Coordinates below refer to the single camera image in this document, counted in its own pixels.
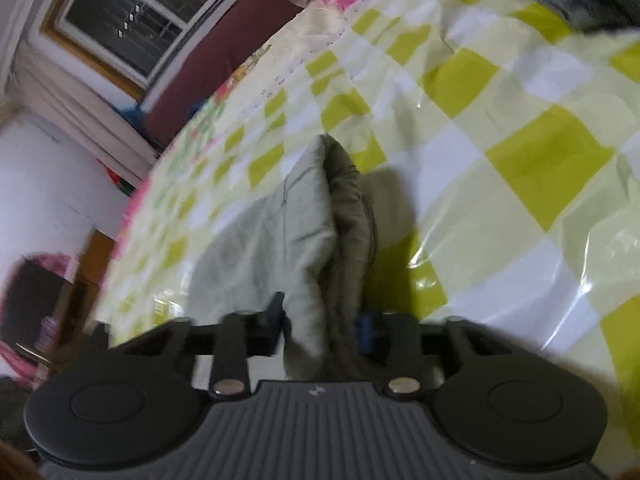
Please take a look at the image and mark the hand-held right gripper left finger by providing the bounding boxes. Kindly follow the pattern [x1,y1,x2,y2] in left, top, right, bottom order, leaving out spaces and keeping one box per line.
[122,291,287,401]

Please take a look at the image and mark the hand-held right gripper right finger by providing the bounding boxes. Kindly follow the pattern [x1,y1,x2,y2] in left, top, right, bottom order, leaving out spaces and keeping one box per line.
[353,312,507,401]

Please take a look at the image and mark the light grey-green pants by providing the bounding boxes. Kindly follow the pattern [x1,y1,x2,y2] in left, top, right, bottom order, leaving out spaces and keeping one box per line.
[187,132,382,387]

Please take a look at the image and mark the wooden furniture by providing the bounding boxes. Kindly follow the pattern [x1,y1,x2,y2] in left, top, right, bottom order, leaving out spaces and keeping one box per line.
[64,229,120,343]

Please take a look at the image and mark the red and green item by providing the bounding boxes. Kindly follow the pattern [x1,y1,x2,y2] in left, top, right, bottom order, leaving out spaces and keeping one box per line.
[102,160,139,197]

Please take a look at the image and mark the dark pink-rimmed basket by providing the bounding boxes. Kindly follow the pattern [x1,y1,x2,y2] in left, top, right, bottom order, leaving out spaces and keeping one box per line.
[0,254,82,376]

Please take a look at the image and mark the small blue item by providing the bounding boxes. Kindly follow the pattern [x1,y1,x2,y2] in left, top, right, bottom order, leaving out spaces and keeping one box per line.
[112,102,152,132]

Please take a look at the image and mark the yellow checkered plastic sheet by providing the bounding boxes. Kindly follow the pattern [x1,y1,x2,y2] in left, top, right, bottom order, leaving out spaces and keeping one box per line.
[100,0,640,411]

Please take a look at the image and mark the maroon headboard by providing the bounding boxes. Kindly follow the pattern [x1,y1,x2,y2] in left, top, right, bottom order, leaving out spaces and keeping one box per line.
[140,0,307,150]

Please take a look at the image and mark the window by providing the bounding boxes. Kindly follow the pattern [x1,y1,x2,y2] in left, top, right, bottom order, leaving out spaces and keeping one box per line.
[42,0,252,102]

